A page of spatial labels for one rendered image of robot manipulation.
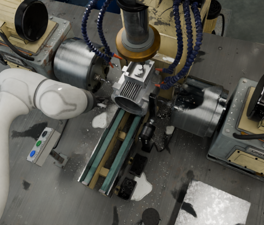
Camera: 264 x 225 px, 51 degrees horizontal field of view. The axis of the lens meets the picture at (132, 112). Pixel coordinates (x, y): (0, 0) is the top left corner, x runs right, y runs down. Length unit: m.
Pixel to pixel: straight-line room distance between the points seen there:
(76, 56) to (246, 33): 2.03
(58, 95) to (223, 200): 0.87
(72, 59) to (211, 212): 0.93
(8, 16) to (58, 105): 0.67
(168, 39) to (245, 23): 1.81
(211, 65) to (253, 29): 1.39
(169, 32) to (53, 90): 0.70
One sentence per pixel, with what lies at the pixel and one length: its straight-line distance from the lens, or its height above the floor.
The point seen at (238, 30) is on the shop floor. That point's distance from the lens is 3.02.
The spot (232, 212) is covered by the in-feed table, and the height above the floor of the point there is 0.92.
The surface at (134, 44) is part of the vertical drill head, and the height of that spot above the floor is 1.36.
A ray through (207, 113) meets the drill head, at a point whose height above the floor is 1.14.
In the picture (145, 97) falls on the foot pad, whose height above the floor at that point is 1.08.
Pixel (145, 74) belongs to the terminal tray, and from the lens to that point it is 1.29.
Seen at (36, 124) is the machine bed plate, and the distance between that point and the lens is 1.65.
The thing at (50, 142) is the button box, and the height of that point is 1.07.
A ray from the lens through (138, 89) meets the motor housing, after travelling 1.28.
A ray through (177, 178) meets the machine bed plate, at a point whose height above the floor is 0.80.
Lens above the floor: 2.21
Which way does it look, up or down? 65 degrees down
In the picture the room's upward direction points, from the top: 10 degrees counter-clockwise
